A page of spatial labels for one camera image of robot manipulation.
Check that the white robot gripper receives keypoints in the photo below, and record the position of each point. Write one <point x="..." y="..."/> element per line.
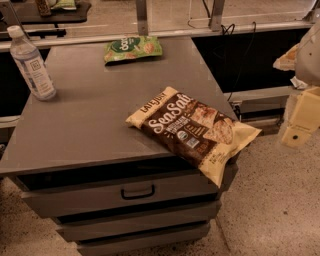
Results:
<point x="309" y="61"/>

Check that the brown sea salt chip bag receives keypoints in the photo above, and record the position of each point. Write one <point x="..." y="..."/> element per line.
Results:
<point x="194" y="131"/>

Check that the green rice chip bag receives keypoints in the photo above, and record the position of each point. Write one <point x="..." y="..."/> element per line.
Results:
<point x="131" y="48"/>

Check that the green bag on background table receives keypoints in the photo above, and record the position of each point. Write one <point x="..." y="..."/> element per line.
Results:
<point x="64" y="5"/>

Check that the white packet on shelf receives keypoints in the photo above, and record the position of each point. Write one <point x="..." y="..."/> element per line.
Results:
<point x="298" y="84"/>

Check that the low grey metal shelf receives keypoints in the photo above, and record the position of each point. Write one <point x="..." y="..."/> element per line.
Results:
<point x="260" y="102"/>

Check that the grey drawer cabinet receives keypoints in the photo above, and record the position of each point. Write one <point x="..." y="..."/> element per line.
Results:
<point x="72" y="156"/>

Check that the clear plastic water bottle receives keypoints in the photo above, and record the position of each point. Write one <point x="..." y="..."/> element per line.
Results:
<point x="30" y="64"/>

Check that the black background table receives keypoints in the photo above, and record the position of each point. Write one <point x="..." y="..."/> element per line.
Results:
<point x="28" y="14"/>

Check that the black drawer handle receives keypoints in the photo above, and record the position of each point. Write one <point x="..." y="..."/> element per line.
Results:
<point x="137" y="193"/>

